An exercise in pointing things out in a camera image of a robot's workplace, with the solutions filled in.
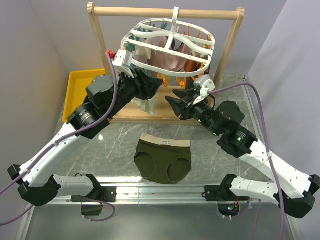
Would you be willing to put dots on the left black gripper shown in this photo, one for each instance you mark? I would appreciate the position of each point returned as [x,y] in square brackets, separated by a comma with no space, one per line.
[147,86]

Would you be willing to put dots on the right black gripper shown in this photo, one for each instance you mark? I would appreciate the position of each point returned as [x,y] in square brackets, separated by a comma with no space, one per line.
[178,104]

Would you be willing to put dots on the olive green underwear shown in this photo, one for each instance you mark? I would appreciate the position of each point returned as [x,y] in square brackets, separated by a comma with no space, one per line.
[162,160]

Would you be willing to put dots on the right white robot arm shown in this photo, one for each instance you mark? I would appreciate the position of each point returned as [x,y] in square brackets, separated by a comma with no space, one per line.
[287,186]

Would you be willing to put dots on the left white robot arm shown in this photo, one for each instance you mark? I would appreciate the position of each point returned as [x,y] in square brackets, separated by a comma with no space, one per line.
[106,96]

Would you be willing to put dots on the pale green hanging underwear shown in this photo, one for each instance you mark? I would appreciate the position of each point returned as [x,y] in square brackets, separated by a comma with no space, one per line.
[147,106]

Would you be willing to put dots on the pink hanging underwear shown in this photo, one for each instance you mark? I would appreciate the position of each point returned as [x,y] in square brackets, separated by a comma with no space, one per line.
[166,61]

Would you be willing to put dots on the beige hanging underwear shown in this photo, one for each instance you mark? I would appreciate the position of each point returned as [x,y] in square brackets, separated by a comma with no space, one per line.
[142,51]

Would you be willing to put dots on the rust orange hanging underwear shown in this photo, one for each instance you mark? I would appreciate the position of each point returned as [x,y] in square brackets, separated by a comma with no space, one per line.
[190,66]

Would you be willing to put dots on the white round clip hanger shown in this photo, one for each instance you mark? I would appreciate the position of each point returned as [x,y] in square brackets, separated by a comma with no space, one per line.
[199,40]

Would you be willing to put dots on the wooden clothes rack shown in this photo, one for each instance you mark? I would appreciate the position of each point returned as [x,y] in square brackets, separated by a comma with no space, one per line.
[162,108]

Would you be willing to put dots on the yellow plastic bin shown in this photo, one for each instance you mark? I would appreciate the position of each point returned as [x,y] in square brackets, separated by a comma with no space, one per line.
[76,89]

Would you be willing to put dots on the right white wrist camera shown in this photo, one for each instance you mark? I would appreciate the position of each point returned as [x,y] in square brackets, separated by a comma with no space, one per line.
[206,85]

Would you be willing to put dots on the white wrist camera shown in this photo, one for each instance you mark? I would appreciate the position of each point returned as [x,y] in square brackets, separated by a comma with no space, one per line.
[206,85]
[121,61]

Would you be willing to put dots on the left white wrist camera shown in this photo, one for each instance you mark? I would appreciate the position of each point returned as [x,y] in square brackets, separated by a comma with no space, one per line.
[121,61]

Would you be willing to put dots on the aluminium mounting rail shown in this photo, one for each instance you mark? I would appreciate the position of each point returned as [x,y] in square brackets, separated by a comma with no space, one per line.
[188,192]

